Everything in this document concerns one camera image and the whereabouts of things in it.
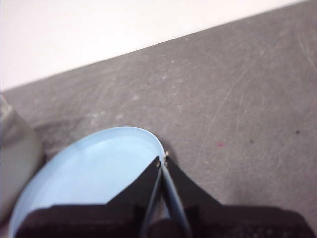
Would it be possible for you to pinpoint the blue round plate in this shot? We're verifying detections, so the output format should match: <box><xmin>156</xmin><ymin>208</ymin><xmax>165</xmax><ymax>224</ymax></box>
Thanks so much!
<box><xmin>9</xmin><ymin>126</ymin><xmax>166</xmax><ymax>238</ymax></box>

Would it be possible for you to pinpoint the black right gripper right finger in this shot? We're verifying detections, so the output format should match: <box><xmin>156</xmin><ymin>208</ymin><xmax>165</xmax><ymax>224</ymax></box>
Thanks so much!
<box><xmin>162</xmin><ymin>151</ymin><xmax>317</xmax><ymax>238</ymax></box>

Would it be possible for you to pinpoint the pale green electric steamer pot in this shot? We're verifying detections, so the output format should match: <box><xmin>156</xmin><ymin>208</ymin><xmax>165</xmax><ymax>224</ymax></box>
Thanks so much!
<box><xmin>0</xmin><ymin>95</ymin><xmax>43</xmax><ymax>219</ymax></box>

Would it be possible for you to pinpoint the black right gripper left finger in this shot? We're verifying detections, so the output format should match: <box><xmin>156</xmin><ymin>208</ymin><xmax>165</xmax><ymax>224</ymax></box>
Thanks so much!
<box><xmin>14</xmin><ymin>155</ymin><xmax>164</xmax><ymax>238</ymax></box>

